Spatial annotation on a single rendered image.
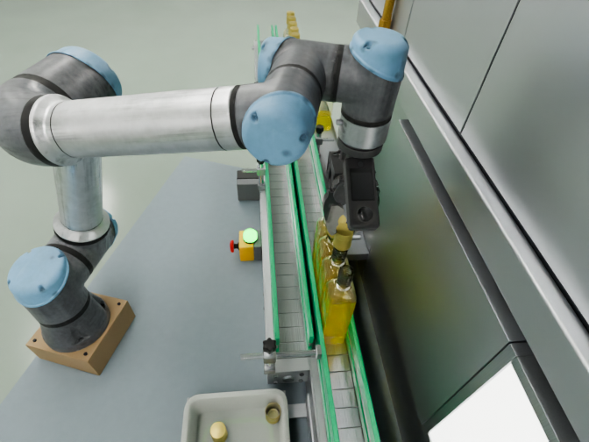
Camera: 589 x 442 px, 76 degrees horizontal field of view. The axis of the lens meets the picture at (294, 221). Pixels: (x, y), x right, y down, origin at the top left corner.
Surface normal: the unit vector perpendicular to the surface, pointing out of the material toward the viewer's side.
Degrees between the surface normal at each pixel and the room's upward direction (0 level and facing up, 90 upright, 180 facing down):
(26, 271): 7
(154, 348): 0
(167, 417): 0
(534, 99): 90
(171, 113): 47
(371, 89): 90
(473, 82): 90
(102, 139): 85
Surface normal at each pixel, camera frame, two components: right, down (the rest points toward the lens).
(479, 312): -0.99, 0.04
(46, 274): -0.02, -0.61
